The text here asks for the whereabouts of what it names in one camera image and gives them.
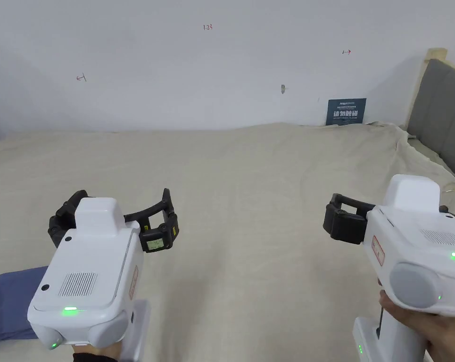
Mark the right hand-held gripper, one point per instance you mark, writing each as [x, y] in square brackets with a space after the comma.
[412, 241]

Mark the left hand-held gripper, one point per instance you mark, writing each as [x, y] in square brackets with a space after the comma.
[87, 264]

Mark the person's left hand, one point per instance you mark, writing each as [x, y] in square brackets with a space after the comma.
[108, 352]

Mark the person's right hand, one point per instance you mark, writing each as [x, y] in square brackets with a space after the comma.
[450, 339]

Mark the grey padded headboard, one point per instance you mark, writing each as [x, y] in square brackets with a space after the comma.
[442, 117]

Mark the dark blue garment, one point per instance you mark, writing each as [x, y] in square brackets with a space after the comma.
[12, 301]

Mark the bed with beige sheet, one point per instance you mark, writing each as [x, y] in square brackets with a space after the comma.
[250, 181]

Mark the dark blue wall sign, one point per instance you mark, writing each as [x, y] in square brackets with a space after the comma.
[346, 112]

